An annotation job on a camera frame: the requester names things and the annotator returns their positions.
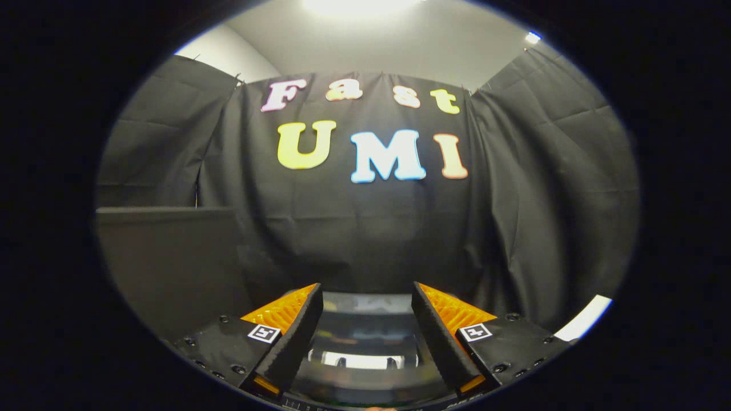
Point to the large ceiling light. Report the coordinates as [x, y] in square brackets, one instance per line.
[360, 5]

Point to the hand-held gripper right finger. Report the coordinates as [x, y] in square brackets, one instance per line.
[440, 337]

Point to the dark washing machine lid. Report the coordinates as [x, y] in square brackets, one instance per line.
[365, 337]

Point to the beige and black cabinet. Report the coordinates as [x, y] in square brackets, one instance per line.
[171, 262]

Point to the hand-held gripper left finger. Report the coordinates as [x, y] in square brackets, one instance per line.
[291, 342]

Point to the small ceiling light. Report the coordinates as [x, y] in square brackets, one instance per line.
[532, 37]

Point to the grey washing machine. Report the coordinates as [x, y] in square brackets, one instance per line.
[320, 403]

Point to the white flat panel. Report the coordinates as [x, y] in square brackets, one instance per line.
[585, 317]

